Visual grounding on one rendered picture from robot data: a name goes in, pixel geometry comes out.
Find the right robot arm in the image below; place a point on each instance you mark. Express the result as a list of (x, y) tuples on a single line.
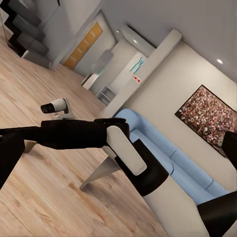
[(173, 207)]

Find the standing mirror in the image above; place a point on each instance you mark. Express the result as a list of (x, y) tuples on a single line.
[(97, 69)]

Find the picture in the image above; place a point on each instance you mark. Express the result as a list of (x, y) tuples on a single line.
[(208, 116)]

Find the sofa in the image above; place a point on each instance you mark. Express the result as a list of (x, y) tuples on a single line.
[(198, 184)]

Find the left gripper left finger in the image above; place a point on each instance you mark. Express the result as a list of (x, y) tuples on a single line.
[(11, 149)]

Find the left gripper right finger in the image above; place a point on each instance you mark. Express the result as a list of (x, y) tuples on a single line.
[(229, 146)]

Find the pillar candle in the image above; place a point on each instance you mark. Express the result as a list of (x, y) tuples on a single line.
[(29, 145)]

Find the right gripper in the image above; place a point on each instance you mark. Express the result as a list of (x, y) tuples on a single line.
[(56, 134)]

